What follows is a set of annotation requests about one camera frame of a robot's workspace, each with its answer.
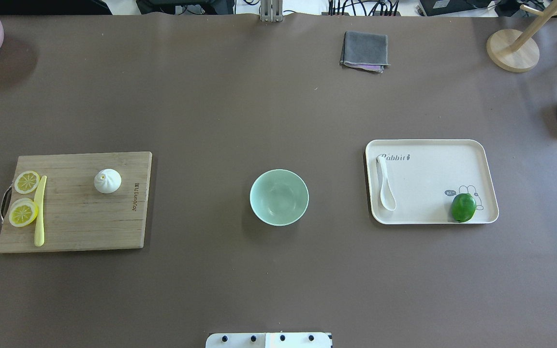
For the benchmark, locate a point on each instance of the white ceramic spoon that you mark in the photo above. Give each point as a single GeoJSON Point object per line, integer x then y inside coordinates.
{"type": "Point", "coordinates": [387, 197]}

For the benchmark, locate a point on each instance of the light green bowl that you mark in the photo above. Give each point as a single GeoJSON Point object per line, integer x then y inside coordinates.
{"type": "Point", "coordinates": [279, 197]}

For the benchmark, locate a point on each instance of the cream rectangular tray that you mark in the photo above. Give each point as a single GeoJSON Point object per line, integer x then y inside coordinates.
{"type": "Point", "coordinates": [426, 175]}

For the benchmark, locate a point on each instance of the grey folded cloth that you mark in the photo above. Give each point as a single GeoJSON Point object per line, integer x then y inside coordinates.
{"type": "Point", "coordinates": [365, 51]}

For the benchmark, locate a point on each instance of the green lime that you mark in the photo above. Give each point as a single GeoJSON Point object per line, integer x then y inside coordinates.
{"type": "Point", "coordinates": [463, 207]}

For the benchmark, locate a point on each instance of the wooden cutting board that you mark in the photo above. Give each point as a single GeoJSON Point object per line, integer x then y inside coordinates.
{"type": "Point", "coordinates": [76, 216]}

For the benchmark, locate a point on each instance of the yellow plastic knife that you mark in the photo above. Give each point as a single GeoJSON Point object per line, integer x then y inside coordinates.
{"type": "Point", "coordinates": [39, 234]}

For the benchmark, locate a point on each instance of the upper lemon slice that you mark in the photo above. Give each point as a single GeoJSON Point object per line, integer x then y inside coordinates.
{"type": "Point", "coordinates": [27, 182]}

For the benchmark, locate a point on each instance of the lemon slice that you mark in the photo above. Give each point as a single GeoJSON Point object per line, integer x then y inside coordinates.
{"type": "Point", "coordinates": [27, 182]}
{"type": "Point", "coordinates": [23, 212]}

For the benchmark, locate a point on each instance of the lower lemon slice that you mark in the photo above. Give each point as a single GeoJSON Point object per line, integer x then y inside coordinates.
{"type": "Point", "coordinates": [23, 212]}

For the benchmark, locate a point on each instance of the wooden mug tree stand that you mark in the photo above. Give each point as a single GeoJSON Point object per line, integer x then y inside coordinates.
{"type": "Point", "coordinates": [514, 50]}

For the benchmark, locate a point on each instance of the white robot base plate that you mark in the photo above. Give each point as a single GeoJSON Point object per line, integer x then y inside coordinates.
{"type": "Point", "coordinates": [303, 339]}

